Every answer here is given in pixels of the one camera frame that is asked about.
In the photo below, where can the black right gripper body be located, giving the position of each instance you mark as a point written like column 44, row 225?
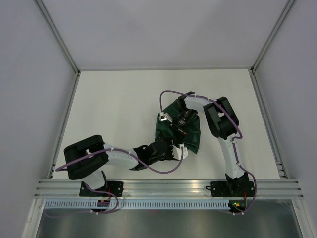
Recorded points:
column 180, row 125

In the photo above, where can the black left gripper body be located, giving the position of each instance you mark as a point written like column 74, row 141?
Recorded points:
column 168, row 155

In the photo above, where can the dark green cloth napkin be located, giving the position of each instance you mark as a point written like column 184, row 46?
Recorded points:
column 193, row 134

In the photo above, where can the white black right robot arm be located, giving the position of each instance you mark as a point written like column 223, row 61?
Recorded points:
column 223, row 125

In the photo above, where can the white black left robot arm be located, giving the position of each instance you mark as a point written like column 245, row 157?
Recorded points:
column 85, row 158

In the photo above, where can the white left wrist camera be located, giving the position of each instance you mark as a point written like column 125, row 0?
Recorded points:
column 179, row 152

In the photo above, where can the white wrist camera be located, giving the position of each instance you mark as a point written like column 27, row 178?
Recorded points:
column 179, row 152
column 164, row 117

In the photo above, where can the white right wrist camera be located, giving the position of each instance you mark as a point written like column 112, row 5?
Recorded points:
column 164, row 117

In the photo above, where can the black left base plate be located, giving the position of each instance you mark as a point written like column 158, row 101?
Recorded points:
column 114, row 187

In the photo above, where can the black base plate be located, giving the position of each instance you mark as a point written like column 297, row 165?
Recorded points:
column 223, row 189
column 114, row 187

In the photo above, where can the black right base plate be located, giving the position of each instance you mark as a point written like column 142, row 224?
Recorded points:
column 223, row 189

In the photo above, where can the aluminium mounting rail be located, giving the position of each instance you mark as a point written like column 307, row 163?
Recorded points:
column 269, row 189

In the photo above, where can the white slotted cable duct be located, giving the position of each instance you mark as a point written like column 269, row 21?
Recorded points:
column 138, row 204

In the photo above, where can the aluminium enclosure frame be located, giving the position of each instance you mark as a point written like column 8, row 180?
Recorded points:
column 276, row 39

